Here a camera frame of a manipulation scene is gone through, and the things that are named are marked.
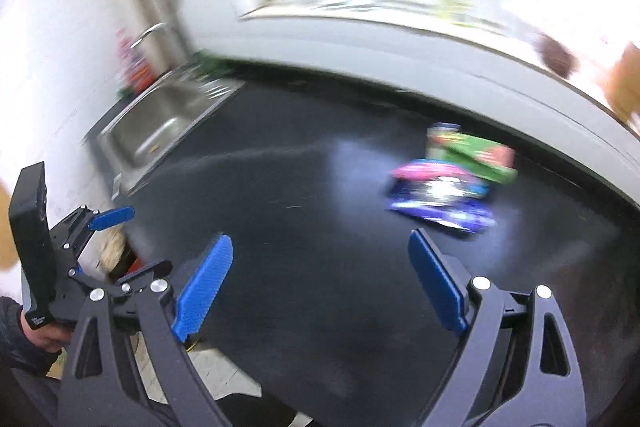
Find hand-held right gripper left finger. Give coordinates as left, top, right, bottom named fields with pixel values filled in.
left=62, top=232, right=236, bottom=427

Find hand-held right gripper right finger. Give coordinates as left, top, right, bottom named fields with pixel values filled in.
left=407, top=227, right=588, bottom=427

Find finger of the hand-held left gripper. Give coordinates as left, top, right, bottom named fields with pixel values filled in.
left=69, top=258, right=174, bottom=297
left=61, top=205, right=137, bottom=261

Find purple foil packet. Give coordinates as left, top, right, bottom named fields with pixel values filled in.
left=384, top=197, right=499, bottom=236

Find pink foil wrapper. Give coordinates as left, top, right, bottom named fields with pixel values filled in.
left=390, top=158, right=493, bottom=204

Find green cartoon snack wrapper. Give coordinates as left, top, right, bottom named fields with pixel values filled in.
left=425, top=122, right=519, bottom=186

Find person's left hand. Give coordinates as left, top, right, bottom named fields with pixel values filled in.
left=21, top=308, right=74, bottom=354

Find tan object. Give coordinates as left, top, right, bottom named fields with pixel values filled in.
left=0, top=181, right=20, bottom=274

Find stainless steel sink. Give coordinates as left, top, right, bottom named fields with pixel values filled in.
left=97, top=76, right=247, bottom=190

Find person's dark pants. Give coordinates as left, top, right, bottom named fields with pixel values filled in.
left=220, top=384, right=313, bottom=427

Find pink and red bottle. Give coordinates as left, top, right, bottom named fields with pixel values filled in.
left=116, top=28, right=157, bottom=94

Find green scouring cloth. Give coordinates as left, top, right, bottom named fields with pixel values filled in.
left=191, top=51, right=235, bottom=81

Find chrome faucet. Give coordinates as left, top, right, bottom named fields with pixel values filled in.
left=130, top=23, right=172, bottom=54

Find clear jar of red spice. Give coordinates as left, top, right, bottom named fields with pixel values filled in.
left=536, top=33, right=577, bottom=76

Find round wooden utensil holder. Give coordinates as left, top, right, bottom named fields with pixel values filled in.
left=604, top=41, right=640, bottom=124

